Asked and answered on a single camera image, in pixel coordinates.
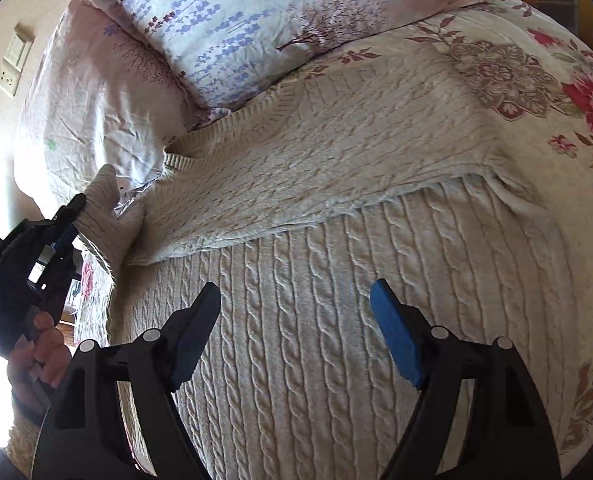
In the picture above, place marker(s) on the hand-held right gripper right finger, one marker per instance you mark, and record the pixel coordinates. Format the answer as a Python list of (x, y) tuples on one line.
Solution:
[(396, 335)]

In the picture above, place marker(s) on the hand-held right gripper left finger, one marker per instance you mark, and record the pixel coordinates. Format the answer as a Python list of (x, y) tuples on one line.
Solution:
[(186, 357)]

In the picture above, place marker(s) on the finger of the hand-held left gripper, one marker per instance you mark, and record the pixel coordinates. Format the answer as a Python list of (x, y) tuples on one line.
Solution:
[(67, 239), (74, 206)]

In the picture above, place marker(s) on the person's left hand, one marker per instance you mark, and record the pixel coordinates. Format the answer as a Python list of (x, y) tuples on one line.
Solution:
[(51, 360)]

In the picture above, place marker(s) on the pale pink pillow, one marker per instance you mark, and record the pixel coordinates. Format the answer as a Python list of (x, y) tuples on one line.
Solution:
[(91, 100)]

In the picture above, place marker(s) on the floral bed sheet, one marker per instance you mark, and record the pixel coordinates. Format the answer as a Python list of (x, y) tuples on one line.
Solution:
[(551, 185)]

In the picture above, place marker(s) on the lavender print pillow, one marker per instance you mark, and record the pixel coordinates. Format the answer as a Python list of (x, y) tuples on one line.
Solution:
[(251, 20)]

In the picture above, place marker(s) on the white wall socket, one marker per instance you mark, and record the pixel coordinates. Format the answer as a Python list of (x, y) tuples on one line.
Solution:
[(10, 80)]

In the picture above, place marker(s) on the white wall switch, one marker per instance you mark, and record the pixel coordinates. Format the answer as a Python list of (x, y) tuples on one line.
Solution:
[(18, 51)]

